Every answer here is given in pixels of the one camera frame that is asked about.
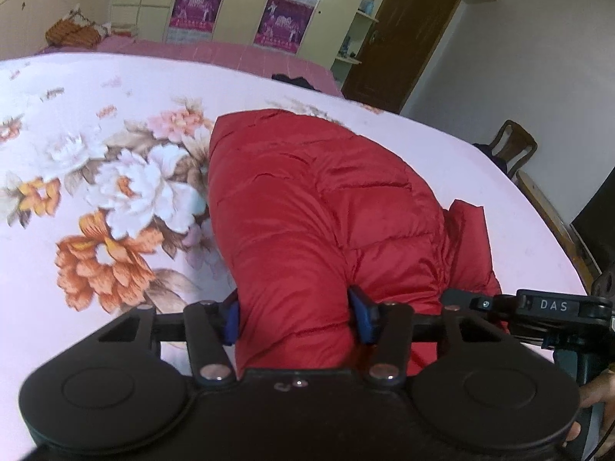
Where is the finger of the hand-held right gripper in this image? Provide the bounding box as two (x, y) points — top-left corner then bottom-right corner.
(440, 289), (520, 318)

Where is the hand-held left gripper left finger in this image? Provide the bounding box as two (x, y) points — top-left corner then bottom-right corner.
(98, 290), (241, 388)

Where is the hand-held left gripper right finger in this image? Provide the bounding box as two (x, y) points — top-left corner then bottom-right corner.
(347, 285), (501, 388)

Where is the red puffer jacket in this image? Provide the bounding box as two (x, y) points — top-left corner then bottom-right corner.
(208, 108), (503, 381)

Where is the person's right hand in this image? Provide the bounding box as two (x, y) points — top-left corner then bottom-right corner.
(563, 370), (615, 447)

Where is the dark screen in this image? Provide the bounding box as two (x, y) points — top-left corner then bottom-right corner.
(569, 183), (615, 275)

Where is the wooden chair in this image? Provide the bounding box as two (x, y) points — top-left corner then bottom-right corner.
(473, 119), (539, 184)

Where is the floral white blanket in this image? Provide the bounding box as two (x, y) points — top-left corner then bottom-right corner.
(0, 52), (591, 461)

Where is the dark cloth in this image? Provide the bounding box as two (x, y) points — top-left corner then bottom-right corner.
(271, 73), (328, 93)

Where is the pink bed sheet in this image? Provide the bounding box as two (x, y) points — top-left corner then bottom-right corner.
(37, 33), (345, 100)

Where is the brown wooden door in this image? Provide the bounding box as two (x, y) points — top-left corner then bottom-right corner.
(340, 0), (468, 114)

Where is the cream corner shelf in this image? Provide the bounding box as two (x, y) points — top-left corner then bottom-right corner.
(333, 0), (401, 66)

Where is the floral pillow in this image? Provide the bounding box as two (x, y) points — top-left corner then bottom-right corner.
(71, 6), (141, 40)

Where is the cream bed headboard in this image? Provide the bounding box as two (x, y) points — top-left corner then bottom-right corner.
(0, 0), (117, 55)

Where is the purple wall poster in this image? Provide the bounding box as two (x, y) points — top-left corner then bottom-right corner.
(167, 0), (228, 43)
(254, 0), (316, 55)

